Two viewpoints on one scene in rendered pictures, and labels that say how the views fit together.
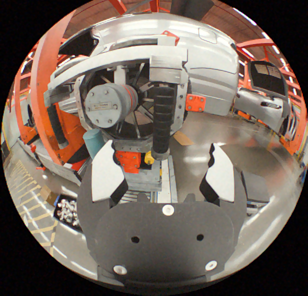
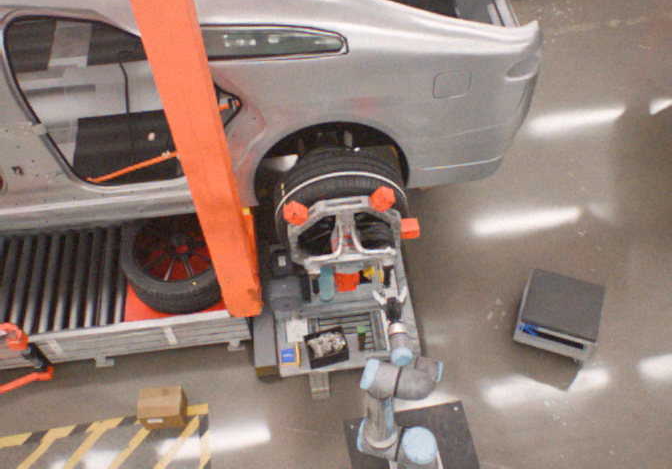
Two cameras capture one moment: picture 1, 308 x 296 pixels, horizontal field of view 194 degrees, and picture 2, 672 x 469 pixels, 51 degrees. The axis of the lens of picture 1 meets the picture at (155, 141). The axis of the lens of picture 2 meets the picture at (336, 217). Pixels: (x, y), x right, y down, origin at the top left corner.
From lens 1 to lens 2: 319 cm
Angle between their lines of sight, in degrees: 22
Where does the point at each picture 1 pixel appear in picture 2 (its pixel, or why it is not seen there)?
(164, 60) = (387, 266)
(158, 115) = (386, 277)
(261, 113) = not seen: outside the picture
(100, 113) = (348, 269)
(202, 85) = (434, 158)
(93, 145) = (329, 282)
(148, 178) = (364, 291)
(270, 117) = not seen: outside the picture
